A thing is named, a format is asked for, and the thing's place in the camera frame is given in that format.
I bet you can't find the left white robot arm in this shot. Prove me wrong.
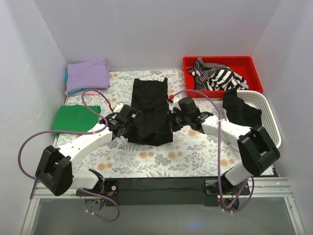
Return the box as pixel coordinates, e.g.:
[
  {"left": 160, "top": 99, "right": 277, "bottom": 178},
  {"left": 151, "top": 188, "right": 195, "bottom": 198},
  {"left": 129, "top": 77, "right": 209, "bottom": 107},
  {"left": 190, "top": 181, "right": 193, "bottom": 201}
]
[{"left": 35, "top": 104, "right": 142, "bottom": 196}]

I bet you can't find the folded lilac t shirt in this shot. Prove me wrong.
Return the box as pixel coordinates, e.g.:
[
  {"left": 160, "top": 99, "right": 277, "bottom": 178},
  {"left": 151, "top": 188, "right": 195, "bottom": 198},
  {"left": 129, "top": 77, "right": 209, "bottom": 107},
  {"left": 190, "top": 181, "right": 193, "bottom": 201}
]
[{"left": 67, "top": 58, "right": 111, "bottom": 92}]

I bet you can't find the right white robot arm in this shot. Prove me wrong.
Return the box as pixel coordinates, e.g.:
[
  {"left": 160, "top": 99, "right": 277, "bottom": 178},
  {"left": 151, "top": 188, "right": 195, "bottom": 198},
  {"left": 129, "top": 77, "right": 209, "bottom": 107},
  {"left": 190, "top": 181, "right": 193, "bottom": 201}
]
[{"left": 168, "top": 97, "right": 280, "bottom": 195}]

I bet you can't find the black t shirt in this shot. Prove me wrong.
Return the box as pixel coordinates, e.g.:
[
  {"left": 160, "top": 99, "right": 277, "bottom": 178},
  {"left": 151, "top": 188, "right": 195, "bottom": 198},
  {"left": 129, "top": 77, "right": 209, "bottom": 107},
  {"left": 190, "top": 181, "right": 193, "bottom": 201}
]
[{"left": 128, "top": 78, "right": 173, "bottom": 146}]

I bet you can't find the white perforated laundry basket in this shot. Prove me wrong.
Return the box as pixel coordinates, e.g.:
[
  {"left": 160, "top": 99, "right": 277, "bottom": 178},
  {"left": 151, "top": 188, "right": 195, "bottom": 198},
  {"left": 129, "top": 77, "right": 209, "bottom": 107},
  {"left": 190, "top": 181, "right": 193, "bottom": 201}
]
[{"left": 237, "top": 90, "right": 282, "bottom": 148}]

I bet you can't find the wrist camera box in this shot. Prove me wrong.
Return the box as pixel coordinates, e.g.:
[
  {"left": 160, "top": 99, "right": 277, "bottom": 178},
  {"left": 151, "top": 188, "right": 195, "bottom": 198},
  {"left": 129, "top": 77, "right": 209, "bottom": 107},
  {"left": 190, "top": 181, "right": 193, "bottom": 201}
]
[
  {"left": 113, "top": 103, "right": 124, "bottom": 113},
  {"left": 167, "top": 94, "right": 181, "bottom": 113}
]

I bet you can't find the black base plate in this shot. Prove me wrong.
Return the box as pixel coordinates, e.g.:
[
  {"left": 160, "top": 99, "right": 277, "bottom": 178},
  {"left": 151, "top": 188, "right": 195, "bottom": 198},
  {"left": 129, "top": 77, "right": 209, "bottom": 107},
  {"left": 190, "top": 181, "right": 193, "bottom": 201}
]
[{"left": 75, "top": 177, "right": 250, "bottom": 208}]

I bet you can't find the black garment in basket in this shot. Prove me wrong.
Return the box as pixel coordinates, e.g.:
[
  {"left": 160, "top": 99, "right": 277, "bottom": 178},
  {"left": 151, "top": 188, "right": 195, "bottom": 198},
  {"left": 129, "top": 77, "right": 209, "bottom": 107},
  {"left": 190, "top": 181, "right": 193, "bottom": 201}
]
[{"left": 223, "top": 89, "right": 262, "bottom": 127}]

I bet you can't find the folded green t shirt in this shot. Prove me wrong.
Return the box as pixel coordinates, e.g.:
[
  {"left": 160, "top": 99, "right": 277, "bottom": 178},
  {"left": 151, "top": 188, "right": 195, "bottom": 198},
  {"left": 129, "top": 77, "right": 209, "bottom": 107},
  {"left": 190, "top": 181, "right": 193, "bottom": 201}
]
[{"left": 52, "top": 105, "right": 99, "bottom": 132}]

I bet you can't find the black white striped shirt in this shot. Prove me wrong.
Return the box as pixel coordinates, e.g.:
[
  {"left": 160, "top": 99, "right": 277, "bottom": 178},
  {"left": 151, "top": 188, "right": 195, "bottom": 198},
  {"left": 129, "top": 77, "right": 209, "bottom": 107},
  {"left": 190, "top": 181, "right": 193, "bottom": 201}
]
[{"left": 187, "top": 57, "right": 249, "bottom": 91}]

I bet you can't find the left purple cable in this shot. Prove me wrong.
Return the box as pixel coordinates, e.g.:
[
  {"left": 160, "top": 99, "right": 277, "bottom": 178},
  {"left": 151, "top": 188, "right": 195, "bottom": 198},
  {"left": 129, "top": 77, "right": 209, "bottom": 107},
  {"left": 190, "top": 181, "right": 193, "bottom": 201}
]
[{"left": 17, "top": 89, "right": 121, "bottom": 222}]

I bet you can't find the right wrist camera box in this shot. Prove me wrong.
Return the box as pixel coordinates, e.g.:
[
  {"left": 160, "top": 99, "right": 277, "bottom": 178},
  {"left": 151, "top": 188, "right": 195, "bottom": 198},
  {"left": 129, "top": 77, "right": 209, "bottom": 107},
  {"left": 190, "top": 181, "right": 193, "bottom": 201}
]
[{"left": 167, "top": 94, "right": 181, "bottom": 113}]

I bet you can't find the folded pink t shirt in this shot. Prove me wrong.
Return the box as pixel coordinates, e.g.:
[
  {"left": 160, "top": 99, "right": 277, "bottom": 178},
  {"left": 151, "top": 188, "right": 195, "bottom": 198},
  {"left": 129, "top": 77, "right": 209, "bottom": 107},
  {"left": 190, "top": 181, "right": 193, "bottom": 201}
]
[{"left": 65, "top": 89, "right": 100, "bottom": 96}]

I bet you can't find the folded teal t shirt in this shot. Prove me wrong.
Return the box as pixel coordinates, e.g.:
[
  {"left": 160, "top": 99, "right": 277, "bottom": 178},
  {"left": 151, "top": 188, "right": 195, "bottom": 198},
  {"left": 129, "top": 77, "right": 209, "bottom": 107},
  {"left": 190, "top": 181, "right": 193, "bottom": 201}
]
[{"left": 65, "top": 71, "right": 74, "bottom": 95}]

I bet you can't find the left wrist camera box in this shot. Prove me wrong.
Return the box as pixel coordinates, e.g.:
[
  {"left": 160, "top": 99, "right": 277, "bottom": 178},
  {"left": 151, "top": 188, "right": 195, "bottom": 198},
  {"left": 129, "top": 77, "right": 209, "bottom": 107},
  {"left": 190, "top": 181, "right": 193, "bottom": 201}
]
[{"left": 113, "top": 103, "right": 124, "bottom": 113}]

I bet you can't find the aluminium frame rail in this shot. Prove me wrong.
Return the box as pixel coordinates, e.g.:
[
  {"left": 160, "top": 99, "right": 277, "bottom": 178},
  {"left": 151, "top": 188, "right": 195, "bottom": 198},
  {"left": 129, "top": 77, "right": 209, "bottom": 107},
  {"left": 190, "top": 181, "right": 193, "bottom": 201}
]
[{"left": 31, "top": 176, "right": 305, "bottom": 235}]

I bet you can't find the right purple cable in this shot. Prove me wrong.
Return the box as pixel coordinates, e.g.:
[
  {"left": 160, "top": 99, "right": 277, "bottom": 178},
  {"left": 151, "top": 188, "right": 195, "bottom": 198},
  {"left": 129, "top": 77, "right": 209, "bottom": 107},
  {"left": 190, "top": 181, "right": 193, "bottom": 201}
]
[{"left": 171, "top": 89, "right": 255, "bottom": 212}]

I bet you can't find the red plastic tray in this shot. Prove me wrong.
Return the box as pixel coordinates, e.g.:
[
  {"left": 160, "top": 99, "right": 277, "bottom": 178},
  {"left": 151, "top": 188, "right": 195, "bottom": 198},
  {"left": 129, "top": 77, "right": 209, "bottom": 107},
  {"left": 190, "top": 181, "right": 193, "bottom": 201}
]
[{"left": 183, "top": 56, "right": 263, "bottom": 98}]

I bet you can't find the purple cable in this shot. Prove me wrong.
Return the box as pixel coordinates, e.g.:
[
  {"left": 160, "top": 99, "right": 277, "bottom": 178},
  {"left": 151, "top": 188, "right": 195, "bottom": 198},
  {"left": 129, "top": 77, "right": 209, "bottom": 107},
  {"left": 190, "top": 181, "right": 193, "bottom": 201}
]
[
  {"left": 17, "top": 89, "right": 121, "bottom": 222},
  {"left": 171, "top": 89, "right": 255, "bottom": 212}
]

